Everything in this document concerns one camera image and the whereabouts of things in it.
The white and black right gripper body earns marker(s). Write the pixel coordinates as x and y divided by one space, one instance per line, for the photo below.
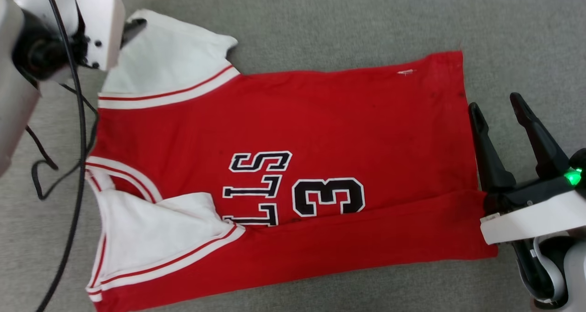
535 216

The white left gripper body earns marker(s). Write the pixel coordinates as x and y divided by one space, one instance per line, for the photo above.
103 23

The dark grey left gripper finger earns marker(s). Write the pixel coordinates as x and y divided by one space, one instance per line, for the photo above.
132 29

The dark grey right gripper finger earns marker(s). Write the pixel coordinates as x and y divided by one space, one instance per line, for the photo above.
542 142
492 161

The red and white basketball jersey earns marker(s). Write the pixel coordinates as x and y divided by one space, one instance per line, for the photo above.
320 119

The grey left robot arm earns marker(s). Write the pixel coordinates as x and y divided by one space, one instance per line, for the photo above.
9 96

